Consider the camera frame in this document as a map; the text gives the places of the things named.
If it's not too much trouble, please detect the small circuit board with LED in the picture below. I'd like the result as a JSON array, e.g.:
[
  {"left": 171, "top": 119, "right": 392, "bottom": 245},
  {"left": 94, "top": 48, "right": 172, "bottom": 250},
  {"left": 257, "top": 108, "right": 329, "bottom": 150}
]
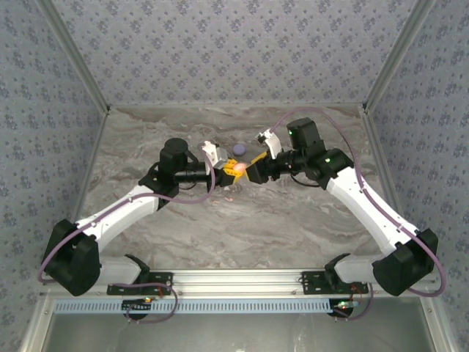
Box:
[
  {"left": 122, "top": 297, "right": 154, "bottom": 313},
  {"left": 331, "top": 298, "right": 363, "bottom": 318}
]

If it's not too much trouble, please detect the thin black right gripper cable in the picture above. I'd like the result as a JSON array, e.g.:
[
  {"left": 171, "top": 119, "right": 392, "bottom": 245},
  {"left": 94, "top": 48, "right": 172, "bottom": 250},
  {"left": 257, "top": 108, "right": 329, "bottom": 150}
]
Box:
[{"left": 290, "top": 173, "right": 320, "bottom": 188}]

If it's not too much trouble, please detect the aluminium table edge rail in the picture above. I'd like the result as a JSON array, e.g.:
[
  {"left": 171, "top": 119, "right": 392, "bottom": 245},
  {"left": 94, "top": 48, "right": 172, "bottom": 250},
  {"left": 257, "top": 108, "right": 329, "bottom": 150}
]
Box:
[
  {"left": 69, "top": 109, "right": 111, "bottom": 230},
  {"left": 360, "top": 108, "right": 419, "bottom": 268}
]

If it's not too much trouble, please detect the wide aluminium base rail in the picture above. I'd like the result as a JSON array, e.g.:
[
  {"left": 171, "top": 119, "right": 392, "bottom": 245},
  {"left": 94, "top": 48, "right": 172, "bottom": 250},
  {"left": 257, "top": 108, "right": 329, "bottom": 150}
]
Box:
[{"left": 40, "top": 268, "right": 439, "bottom": 298}]

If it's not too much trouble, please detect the light blue slotted cable duct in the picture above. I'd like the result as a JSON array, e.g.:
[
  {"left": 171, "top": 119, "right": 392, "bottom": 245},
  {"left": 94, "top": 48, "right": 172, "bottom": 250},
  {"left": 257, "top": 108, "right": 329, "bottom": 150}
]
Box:
[{"left": 54, "top": 297, "right": 336, "bottom": 315}]

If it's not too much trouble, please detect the aluminium frame post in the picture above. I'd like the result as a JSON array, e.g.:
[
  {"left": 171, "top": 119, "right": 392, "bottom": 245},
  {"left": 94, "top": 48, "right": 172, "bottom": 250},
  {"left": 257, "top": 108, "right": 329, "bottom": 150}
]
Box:
[
  {"left": 35, "top": 0, "right": 112, "bottom": 114},
  {"left": 361, "top": 0, "right": 439, "bottom": 113}
]

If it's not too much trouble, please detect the aluminium frame leg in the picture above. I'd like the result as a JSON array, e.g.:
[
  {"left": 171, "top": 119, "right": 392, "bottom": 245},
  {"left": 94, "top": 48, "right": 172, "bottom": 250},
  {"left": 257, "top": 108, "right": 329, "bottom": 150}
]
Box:
[
  {"left": 20, "top": 296, "right": 56, "bottom": 352},
  {"left": 417, "top": 296, "right": 457, "bottom": 352}
]

